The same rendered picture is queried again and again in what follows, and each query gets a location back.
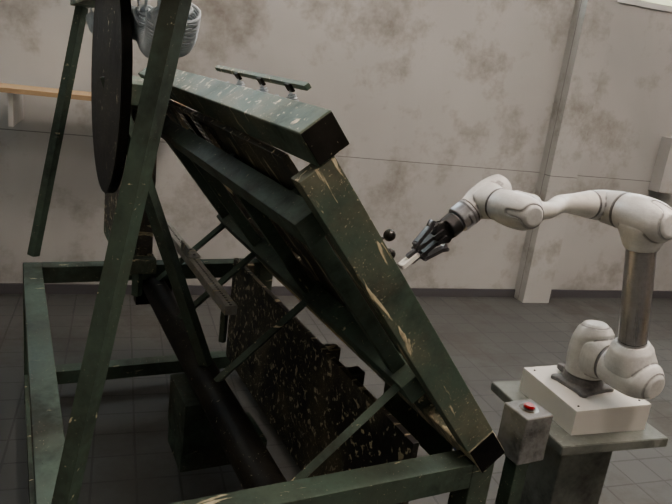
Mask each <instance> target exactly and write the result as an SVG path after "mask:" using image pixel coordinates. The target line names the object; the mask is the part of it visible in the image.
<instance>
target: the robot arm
mask: <svg viewBox="0 0 672 504"><path fill-rule="evenodd" d="M448 212H449V213H447V214H446V215H445V216H444V217H442V218H441V220H440V221H437V222H435V221H434V220H432V219H429V220H428V222H427V225H426V226H425V227H424V228H423V230H422V231H421V232H420V233H419V234H418V236H417V237H416V238H415V239H414V240H413V242H412V244H413V246H412V247H411V249H412V250H410V251H409V252H408V253H407V254H406V257H405V258H403V259H402V260H401V261H400V262H398V263H397V265H398V267H399V268H401V269H403V270H404V269H405V268H407V267H408V266H409V265H410V264H414V263H416V262H417V261H418V260H419V259H421V260H423V261H427V260H429V259H431V258H433V257H435V256H437V255H439V254H441V253H443V252H448V251H449V250H450V249H449V248H448V243H450V241H451V240H452V238H454V237H456V236H458V235H459V234H460V233H461V232H463V231H467V230H469V229H470V228H471V227H472V226H473V225H475V224H476V223H478V221H480V220H481V219H492V220H495V221H496V222H497V223H499V224H502V225H504V226H506V227H509V228H512V229H516V230H521V231H527V230H532V229H535V228H536V227H538V226H539V225H540V224H541V223H542V221H543V220H546V219H551V218H554V217H556V216H557V215H559V214H561V213H569V214H574V215H577V216H581V217H584V218H588V219H593V220H599V221H600V222H602V223H605V224H608V225H610V226H613V227H615V228H618V231H619V234H620V237H621V240H622V244H623V246H624V247H625V248H626V249H625V260H624V272H623V283H622V295H621V306H620V317H619V329H618V337H617V338H615V334H614V332H613V330H612V329H611V327H609V326H608V325H607V324H606V323H604V322H602V321H597V320H585V321H584V322H582V323H581V324H579V325H578V327H577V328H576V329H575V331H574V333H573V334H572V337H571V340H570V343H569V346H568V351H567V356H566V364H563V363H558V364H557V369H558V370H560V371H561V372H562V373H553V374H551V379H553V380H555V381H557V382H559V383H561V384H562V385H564V386H565V387H567V388H569V389H570V390H572V391H573V392H575V393H576V394H578V396H580V397H582V398H587V397H589V396H593V395H597V394H602V393H606V392H613V391H614V389H615V390H617V391H618V392H620V393H622V394H624V395H626V396H629V397H632V398H636V399H642V400H644V399H652V398H655V397H656V396H658V395H659V394H660V393H661V391H662V390H663V388H664V385H665V375H664V372H663V370H662V368H661V367H660V366H659V365H658V361H657V358H656V355H655V349H654V347H653V346H652V344H651V343H650V342H649V341H648V333H649V324H650V315H651V306H652V296H653V287H654V278H655V268H656V259H657V251H659V250H660V248H661V247H662V246H663V243H665V242H667V241H669V240H671V239H672V208H671V207H670V206H669V205H667V204H666V203H664V202H662V201H660V200H657V199H655V198H652V197H648V196H645V195H641V194H634V193H630V192H624V191H612V190H588V191H583V192H578V193H571V194H563V195H557V196H554V197H553V198H551V199H550V200H549V201H547V202H543V201H541V199H540V198H539V197H538V196H537V195H535V194H531V193H526V192H522V191H518V190H515V191H513V190H512V186H511V183H510V182H509V180H508V179H507V178H505V177H504V176H502V175H499V174H495V175H492V176H489V177H487V178H485V179H483V180H482V181H480V182H479V183H477V184H476V185H475V186H474V187H472V188H471V189H470V190H469V191H468V192H467V193H466V194H465V196H464V197H463V198H462V199H461V200H460V201H458V203H456V204H455V205H454V206H453V207H451V208H450V209H449V211H448ZM440 244H443V245H441V246H439V245H440ZM437 246H439V247H437ZM435 247H437V248H435ZM434 248H435V249H434ZM614 338H615V339H614Z"/></svg>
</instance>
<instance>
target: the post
mask: <svg viewBox="0 0 672 504"><path fill-rule="evenodd" d="M528 465H529V463H527V464H522V465H516V464H515V463H514V462H512V461H511V460H510V459H509V458H508V457H507V456H505V461H504V465H503V470H502V474H501V479H500V483H499V488H498V492H497V497H496V501H495V504H519V503H520V499H521V495H522V491H523V486H524V482H525V478H526V474H527V469H528Z"/></svg>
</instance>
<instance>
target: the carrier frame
mask: <svg viewBox="0 0 672 504"><path fill-rule="evenodd" d="M103 264H104V261H76V262H42V263H41V262H25V263H23V337H24V404H25V418H26V442H27V467H28V492H29V504H51V502H52V498H53V493H54V488H55V484H56V479H57V475H58V470H59V466H60V461H61V456H62V452H63V447H64V443H65V434H64V426H63V419H62V411H61V404H60V397H59V389H58V384H68V383H78V379H79V374H80V369H81V365H82V363H71V364H60V365H55V359H54V352H53V345H52V337H51V330H50V322H49V315H48V307H47V300H46V293H45V285H44V283H67V282H99V281H100V278H101V273H102V269H103ZM165 270H166V269H165V266H164V263H163V260H157V265H156V274H143V290H142V295H141V296H139V297H136V296H134V299H133V300H134V302H135V304H136V305H143V304H150V305H151V307H152V309H153V311H154V313H155V315H156V317H157V319H158V321H159V323H160V325H161V327H162V329H163V331H164V333H165V335H166V337H167V339H168V341H169V343H170V345H171V347H172V348H173V350H174V352H175V354H176V355H167V356H155V357H143V358H131V359H119V360H110V363H109V367H108V371H107V376H106V380H109V379H120V378H130V377H140V376H151V375H161V374H171V373H181V374H171V377H170V394H169V411H168V421H169V429H168V442H169V445H170V447H171V450H172V453H173V455H174V458H175V461H176V463H177V466H178V468H179V471H180V472H187V471H193V470H199V469H205V468H211V467H217V466H223V465H229V464H231V466H232V468H233V470H234V472H235V474H236V476H237V478H238V480H239V482H240V483H241V485H242V487H243V489H244V490H239V491H234V492H228V493H223V494H217V495H212V496H207V497H201V498H196V499H190V500H185V501H180V502H174V503H169V504H408V502H409V501H412V500H416V499H421V498H425V497H430V496H434V495H439V494H443V493H448V492H450V494H449V499H448V504H486V499H487V495H488V490H489V486H490V481H491V477H492V472H493V467H494V463H495V462H494V463H493V464H492V465H491V466H490V467H488V468H487V469H486V470H485V471H484V472H483V473H481V472H480V470H479V469H478V467H477V465H475V464H474V463H473V462H472V461H471V460H470V459H469V458H468V457H467V456H466V455H465V454H464V453H463V452H462V451H460V450H455V451H449V452H444V453H438V454H433V455H428V456H422V457H417V453H418V447H419V442H418V441H417V440H416V439H415V438H414V437H413V436H412V435H411V434H410V433H409V432H408V431H407V430H406V429H405V428H404V427H403V426H402V425H401V424H400V422H399V421H398V420H397V419H396V418H395V417H394V416H393V415H392V414H391V413H390V412H389V411H388V410H387V409H386V408H385V407H384V406H383V407H381V408H380V409H379V410H378V411H377V412H376V413H375V414H374V415H373V416H372V417H371V418H370V419H369V420H368V421H367V422H366V423H364V424H363V425H362V426H361V427H360V428H359V429H358V430H357V431H356V432H355V433H354V434H353V435H352V436H351V437H350V438H348V439H347V440H346V441H345V442H344V443H343V444H342V445H341V446H340V447H339V448H338V449H337V450H336V451H335V452H334V453H333V454H331V455H330V456H329V457H328V458H327V459H326V460H325V461H324V462H323V463H322V464H321V465H320V466H319V467H318V468H317V469H316V470H314V471H313V472H312V473H311V474H310V475H309V476H308V477H307V478H304V479H298V480H293V481H286V479H285V477H284V476H283V474H282V473H281V471H280V469H279V468H278V466H277V464H276V463H275V461H274V459H273V458H272V456H271V454H270V453H269V451H268V449H267V448H266V446H267V439H266V438H265V436H264V434H263V433H262V431H261V430H260V428H259V426H258V425H257V423H256V422H255V420H254V418H253V417H252V415H251V414H250V412H246V413H245V412H244V410H243V408H242V407H241V405H240V403H239V402H238V400H237V398H236V397H235V395H234V394H233V392H232V390H231V389H230V387H229V385H228V384H227V382H226V380H225V379H224V380H223V381H221V382H215V380H214V379H213V378H215V377H216V376H217V375H218V374H219V373H220V370H219V369H223V368H226V367H227V366H228V365H229V364H230V363H232V362H233V361H234V360H235V359H236V358H237V357H238V356H239V355H241V354H242V353H243V352H244V351H245V350H246V349H247V348H248V347H250V346H251V345H252V344H253V343H254V342H255V341H256V340H257V339H259V338H260V337H261V336H262V335H263V334H264V333H265V332H267V331H268V330H269V329H270V328H271V327H272V326H273V325H274V324H276V323H277V322H278V321H279V320H280V319H281V318H282V317H283V316H285V315H286V314H287V313H288V312H289V311H290V310H289V309H288V308H287V307H286V306H285V305H284V304H283V303H282V302H281V301H280V300H279V299H278V298H277V297H276V296H275V295H274V294H273V293H272V292H271V288H272V278H273V275H272V274H271V273H270V272H269V271H268V270H267V269H266V268H265V267H264V266H263V264H262V263H261V262H260V261H259V260H258V259H257V258H254V259H253V260H252V261H250V262H249V263H248V264H247V265H246V266H245V267H243V268H242V269H241V270H240V271H239V272H238V273H237V274H235V275H234V276H233V277H232V287H231V298H232V300H233V301H234V302H235V303H236V305H237V315H229V323H228V335H227V348H226V351H214V352H210V355H211V358H212V361H213V362H212V364H211V365H210V366H208V367H206V366H199V365H198V362H197V359H196V356H195V354H194V351H193V348H192V345H191V342H190V339H189V336H188V333H187V330H186V327H185V324H184V321H183V319H180V318H178V317H177V315H179V314H180V310H179V307H178V304H177V301H176V298H175V296H174V295H173V293H172V286H171V284H170V281H169V278H168V276H167V277H166V278H165V279H164V280H162V281H157V280H156V279H155V278H157V277H158V276H159V275H160V274H161V273H163V272H164V271H165ZM340 352H341V349H340V348H339V347H338V346H337V345H336V344H335V343H332V344H322V343H321V342H320V341H319V340H318V339H317V338H316V337H315V336H314V335H313V334H312V333H311V332H310V331H309V330H308V329H307V328H306V327H305V326H304V325H303V324H302V323H301V322H300V321H299V320H298V318H297V317H296V316H295V317H294V318H292V319H291V320H290V321H289V322H288V323H287V324H286V325H285V326H283V327H282V328H281V329H280V330H279V331H278V332H277V333H276V334H274V335H273V336H272V337H271V338H270V339H269V340H268V341H267V342H265V343H264V344H263V345H262V346H261V347H260V348H259V349H258V350H256V351H255V352H254V353H253V354H252V355H251V356H250V357H249V358H248V359H246V360H245V361H244V362H243V363H242V364H241V365H240V366H239V367H237V368H236V369H235V370H236V371H237V373H238V375H239V376H240V378H241V379H242V381H243V382H244V384H245V385H246V387H247V388H248V390H249V391H250V393H251V394H252V396H253V397H254V399H255V400H256V402H257V404H258V405H259V407H260V408H261V410H262V411H263V413H264V414H265V416H266V417H267V419H268V420H269V422H270V423H271V425H272V426H273V428H274V429H275V431H276V433H277V434H278V436H279V437H280V439H281V440H282V442H283V443H284V445H285V446H286V448H287V449H288V451H289V452H290V454H291V455H292V457H293V458H294V460H295V462H296V463H297V465H298V466H299V468H300V469H301V471H302V470H303V469H304V468H305V467H306V466H307V465H308V464H309V463H310V462H311V461H312V460H313V459H314V458H315V457H316V456H318V455H319V454H320V453H321V452H322V451H323V450H324V449H325V448H326V447H327V446H328V445H329V444H330V443H331V442H332V441H334V440H335V439H336V438H337V437H338V436H339V435H340V434H341V433H342V432H343V431H344V430H345V429H346V428H347V427H348V426H350V425H351V424H352V423H353V422H354V421H355V420H356V419H357V418H358V417H359V416H360V415H361V414H362V413H363V412H364V411H366V410H367V409H368V408H369V407H370V406H371V405H372V404H373V403H374V402H375V401H376V400H377V399H376V398H375V397H374V396H373V395H372V394H371V393H370V392H369V391H368V390H367V389H366V388H365V387H364V386H363V383H364V377H365V372H364V371H363V370H362V369H361V368H360V367H359V366H354V367H345V366H344V365H343V364H342V363H341V362H340V361H339V359H340ZM182 372H185V373H182Z"/></svg>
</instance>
